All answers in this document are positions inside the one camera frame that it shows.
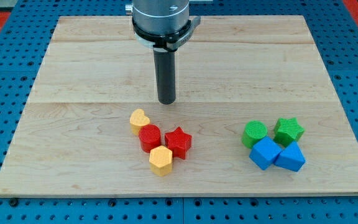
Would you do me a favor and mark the red star block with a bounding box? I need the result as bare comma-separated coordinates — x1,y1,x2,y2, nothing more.
164,127,192,160

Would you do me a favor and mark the light wooden board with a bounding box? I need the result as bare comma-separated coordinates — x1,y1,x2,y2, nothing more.
0,16,358,198

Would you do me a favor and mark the red cylinder block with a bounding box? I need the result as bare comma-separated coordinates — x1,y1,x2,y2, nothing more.
139,124,161,153

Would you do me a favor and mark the blue cube block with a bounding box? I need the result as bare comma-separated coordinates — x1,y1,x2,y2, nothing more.
249,136,283,170

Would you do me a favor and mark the yellow heart block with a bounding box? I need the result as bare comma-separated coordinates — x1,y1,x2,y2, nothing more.
129,108,150,136

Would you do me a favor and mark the blue triangular prism block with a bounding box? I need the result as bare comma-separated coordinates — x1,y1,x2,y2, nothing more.
274,141,306,172

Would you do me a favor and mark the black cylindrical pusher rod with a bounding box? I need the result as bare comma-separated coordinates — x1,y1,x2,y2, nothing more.
154,50,176,105

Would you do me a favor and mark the yellow hexagon block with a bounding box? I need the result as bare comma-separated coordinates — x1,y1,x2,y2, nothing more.
149,146,173,177

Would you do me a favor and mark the green star block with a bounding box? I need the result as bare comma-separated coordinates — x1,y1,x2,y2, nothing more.
273,118,305,147

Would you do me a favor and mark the green cylinder block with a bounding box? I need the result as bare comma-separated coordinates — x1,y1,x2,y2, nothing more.
241,120,268,149

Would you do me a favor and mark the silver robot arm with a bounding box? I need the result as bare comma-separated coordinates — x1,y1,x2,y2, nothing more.
125,0,201,53

